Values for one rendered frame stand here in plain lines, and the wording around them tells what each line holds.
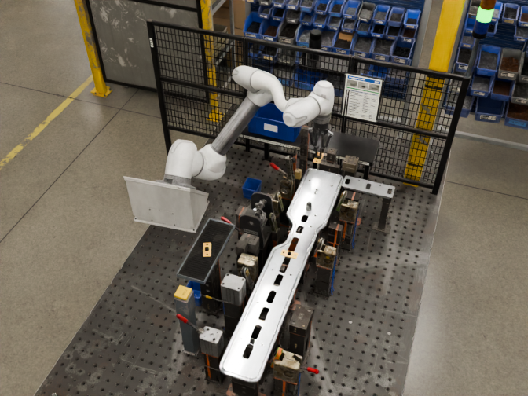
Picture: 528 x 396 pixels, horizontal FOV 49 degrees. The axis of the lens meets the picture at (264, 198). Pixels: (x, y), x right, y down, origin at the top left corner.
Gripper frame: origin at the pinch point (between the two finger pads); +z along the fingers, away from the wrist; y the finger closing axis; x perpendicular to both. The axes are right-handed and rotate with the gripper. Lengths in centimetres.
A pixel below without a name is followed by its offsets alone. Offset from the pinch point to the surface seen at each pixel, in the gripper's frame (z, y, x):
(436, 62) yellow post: -30, 47, 57
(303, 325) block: 27, 19, -86
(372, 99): -1, 16, 54
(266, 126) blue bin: 18, -41, 35
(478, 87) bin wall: 57, 79, 183
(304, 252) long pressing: 30, 6, -43
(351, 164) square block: 23.6, 14.3, 23.3
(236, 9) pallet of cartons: 63, -148, 256
